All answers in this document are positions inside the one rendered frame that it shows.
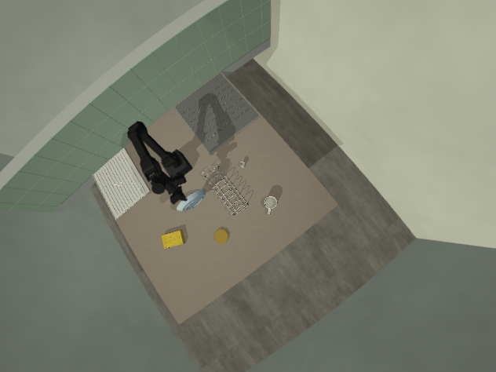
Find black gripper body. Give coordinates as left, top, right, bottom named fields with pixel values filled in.
left=166, top=177, right=183, bottom=204

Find beige ribbed draining mat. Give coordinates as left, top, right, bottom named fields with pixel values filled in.
left=93, top=148, right=150, bottom=220

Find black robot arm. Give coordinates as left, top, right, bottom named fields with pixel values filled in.
left=127, top=121, right=187, bottom=194

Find yellow sponge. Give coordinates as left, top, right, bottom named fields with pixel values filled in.
left=162, top=230, right=185, bottom=249

